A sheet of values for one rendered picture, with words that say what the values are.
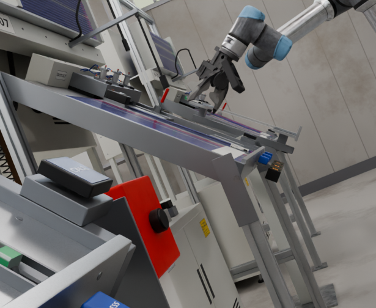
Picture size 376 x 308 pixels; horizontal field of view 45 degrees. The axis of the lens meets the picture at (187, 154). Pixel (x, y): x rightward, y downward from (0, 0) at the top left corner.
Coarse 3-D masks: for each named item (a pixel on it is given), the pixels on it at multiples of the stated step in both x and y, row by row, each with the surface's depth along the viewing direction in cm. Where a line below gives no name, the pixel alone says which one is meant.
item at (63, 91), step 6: (42, 84) 139; (54, 90) 135; (60, 90) 140; (66, 90) 146; (72, 90) 153; (78, 96) 142; (84, 96) 149; (138, 108) 174; (144, 108) 184; (156, 114) 174
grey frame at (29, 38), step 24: (24, 24) 140; (0, 48) 136; (24, 48) 144; (48, 48) 151; (72, 48) 167; (96, 48) 191; (0, 72) 123; (0, 96) 119; (0, 120) 120; (24, 144) 121; (120, 144) 191; (24, 168) 119; (288, 216) 177; (264, 240) 105; (288, 240) 177; (264, 264) 106; (312, 288) 177
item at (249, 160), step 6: (258, 150) 148; (246, 156) 118; (252, 156) 125; (258, 156) 153; (246, 162) 114; (252, 162) 133; (258, 162) 165; (246, 168) 121; (252, 168) 144; (246, 174) 130
